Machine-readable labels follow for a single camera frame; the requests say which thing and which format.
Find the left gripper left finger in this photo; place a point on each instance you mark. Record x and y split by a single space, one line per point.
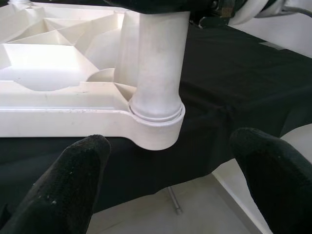
68 182

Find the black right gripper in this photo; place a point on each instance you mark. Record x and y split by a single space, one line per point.
214 9

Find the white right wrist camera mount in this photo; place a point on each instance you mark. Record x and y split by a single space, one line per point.
248 14

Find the grey tape piece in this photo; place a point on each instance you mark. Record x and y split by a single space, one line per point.
273 45

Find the metal folding table frame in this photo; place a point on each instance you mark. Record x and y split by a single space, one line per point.
175 200

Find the white plastic table top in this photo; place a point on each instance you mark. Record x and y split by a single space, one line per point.
48 61

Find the black tablecloth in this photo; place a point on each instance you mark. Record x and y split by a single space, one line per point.
243 85

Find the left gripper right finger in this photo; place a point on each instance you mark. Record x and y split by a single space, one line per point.
275 175

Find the white plastic table leg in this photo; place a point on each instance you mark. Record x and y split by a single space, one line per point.
158 61

